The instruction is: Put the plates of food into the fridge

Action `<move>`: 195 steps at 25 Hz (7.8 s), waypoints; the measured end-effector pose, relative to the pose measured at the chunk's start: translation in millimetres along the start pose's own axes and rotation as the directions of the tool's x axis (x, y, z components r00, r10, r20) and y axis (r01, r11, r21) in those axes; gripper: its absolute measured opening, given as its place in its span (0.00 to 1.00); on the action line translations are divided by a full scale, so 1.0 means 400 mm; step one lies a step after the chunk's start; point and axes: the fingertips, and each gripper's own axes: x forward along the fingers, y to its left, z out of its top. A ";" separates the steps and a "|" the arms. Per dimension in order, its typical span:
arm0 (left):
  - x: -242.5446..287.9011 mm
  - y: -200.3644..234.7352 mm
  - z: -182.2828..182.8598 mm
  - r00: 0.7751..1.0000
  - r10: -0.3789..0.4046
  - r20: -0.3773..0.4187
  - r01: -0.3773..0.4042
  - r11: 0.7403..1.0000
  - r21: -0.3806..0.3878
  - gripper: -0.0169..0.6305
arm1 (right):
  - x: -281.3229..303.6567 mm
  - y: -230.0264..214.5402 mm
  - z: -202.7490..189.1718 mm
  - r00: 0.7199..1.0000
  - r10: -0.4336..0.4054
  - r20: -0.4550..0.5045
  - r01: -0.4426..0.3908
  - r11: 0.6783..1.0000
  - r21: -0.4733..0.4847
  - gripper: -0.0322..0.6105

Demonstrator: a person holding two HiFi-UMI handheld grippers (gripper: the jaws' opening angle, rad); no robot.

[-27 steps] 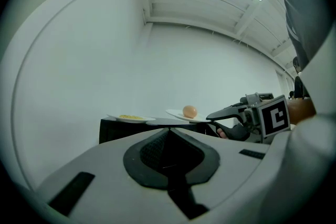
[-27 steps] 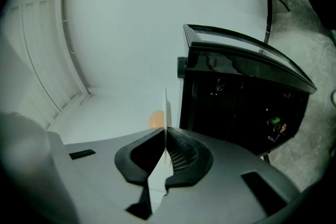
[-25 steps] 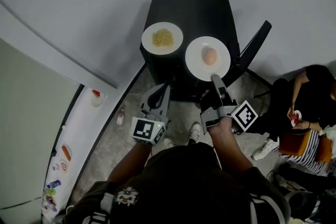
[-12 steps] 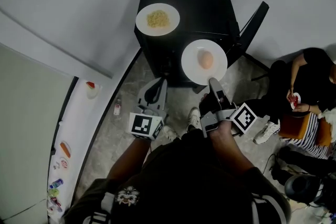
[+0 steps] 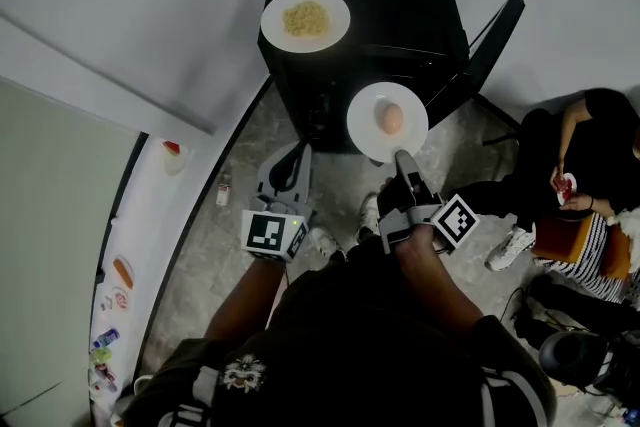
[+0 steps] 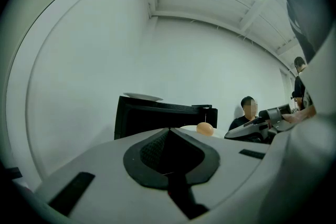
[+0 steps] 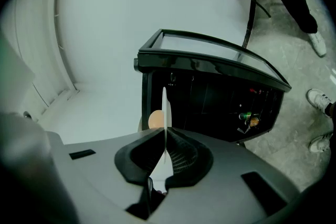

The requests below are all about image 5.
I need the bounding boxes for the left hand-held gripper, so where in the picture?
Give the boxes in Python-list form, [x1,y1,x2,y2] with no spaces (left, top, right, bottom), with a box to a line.
[241,140,315,264]

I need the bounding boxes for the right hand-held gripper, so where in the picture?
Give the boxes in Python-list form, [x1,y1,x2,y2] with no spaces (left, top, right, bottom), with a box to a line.
[377,149,481,256]

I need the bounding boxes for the brown egg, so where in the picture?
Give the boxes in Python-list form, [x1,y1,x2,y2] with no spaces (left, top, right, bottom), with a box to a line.
[375,100,405,135]

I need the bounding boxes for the white round plate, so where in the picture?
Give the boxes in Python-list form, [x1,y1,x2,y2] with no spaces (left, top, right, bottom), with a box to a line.
[260,0,352,55]
[346,81,431,165]

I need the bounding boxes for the yellow noodles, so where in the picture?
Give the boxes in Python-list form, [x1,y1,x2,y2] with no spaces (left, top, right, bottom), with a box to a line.
[282,0,333,38]

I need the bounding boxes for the person's left forearm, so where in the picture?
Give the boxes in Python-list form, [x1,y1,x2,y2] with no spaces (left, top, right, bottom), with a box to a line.
[202,257,287,344]

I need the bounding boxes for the person's right forearm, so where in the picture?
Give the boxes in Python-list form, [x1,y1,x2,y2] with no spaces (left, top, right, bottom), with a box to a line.
[394,224,484,332]

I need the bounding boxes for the small red white carton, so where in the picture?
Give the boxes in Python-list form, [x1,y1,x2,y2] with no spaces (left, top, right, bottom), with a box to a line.
[216,172,234,208]

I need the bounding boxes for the person's right shoe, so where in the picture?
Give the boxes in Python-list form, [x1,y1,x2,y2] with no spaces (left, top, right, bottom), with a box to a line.
[356,192,381,245]

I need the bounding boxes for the person's left shoe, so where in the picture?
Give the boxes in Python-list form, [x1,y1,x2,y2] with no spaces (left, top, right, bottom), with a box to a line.
[308,227,347,265]

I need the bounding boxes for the white cup with red fruit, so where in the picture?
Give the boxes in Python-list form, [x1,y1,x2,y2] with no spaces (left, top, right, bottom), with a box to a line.
[161,140,189,176]

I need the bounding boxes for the orange stool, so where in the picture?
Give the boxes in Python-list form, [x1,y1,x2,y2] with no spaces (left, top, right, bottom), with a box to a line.
[530,213,632,280]

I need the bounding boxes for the person's dark printed shirt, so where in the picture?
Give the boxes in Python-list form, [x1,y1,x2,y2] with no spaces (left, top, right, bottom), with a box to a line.
[119,234,559,427]

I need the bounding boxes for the toy hot dog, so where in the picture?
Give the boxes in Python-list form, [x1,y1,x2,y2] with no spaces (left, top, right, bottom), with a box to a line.
[112,256,136,292]

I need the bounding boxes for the black white striped cloth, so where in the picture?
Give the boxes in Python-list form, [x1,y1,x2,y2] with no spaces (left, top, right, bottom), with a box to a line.
[542,213,640,305]

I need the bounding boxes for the black bag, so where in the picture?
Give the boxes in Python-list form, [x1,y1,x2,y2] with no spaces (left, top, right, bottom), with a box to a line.
[514,274,640,351]

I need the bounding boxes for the white fluffy cloth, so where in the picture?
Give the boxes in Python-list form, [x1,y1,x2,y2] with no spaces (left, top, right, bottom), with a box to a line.
[607,207,640,274]

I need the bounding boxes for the small blue bottle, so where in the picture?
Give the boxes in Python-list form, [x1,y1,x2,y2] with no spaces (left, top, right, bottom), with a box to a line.
[92,328,122,349]

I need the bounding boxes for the white bowl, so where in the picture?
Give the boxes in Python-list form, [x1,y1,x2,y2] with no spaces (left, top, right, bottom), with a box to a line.
[110,373,154,421]

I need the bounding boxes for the black round device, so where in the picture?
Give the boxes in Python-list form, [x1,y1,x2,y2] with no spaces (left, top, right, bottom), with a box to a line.
[538,331,614,390]

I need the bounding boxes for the pale green roller blind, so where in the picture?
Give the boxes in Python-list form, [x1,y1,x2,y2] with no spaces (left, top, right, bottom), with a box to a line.
[0,382,91,427]
[0,77,144,416]

